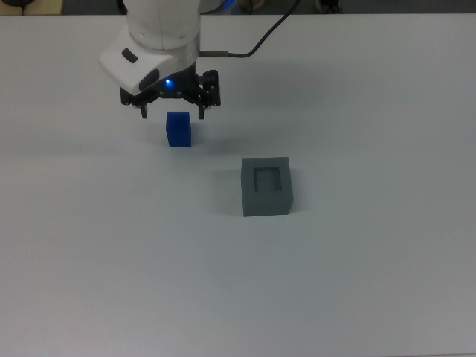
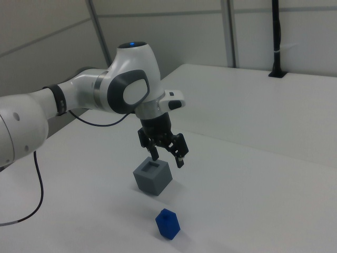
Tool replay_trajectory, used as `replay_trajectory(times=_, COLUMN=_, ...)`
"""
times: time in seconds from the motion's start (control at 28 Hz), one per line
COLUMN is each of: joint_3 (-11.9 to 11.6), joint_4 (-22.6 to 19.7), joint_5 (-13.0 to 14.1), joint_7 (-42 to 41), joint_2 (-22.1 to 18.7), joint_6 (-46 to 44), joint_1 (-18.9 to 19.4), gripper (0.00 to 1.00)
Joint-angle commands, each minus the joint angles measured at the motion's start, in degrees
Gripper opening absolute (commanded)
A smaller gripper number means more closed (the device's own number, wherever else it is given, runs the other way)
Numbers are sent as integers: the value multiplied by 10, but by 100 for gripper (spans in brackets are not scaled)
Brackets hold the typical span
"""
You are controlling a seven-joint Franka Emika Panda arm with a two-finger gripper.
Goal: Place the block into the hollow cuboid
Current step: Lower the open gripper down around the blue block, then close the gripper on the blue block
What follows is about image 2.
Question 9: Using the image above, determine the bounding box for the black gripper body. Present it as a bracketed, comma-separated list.
[139, 113, 174, 142]

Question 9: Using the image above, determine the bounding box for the grey hollow cuboid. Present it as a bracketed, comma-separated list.
[133, 156, 174, 197]

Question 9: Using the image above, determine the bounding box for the black pole with clamp base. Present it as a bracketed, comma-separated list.
[268, 0, 288, 79]

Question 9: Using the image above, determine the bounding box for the black cable strap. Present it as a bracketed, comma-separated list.
[43, 83, 68, 116]

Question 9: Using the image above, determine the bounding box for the blue block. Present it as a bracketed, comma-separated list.
[155, 208, 181, 241]

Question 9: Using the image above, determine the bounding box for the grey metal partition post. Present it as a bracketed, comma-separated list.
[226, 0, 237, 69]
[86, 0, 112, 68]

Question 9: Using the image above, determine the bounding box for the long black robot cable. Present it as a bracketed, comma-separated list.
[0, 109, 134, 227]

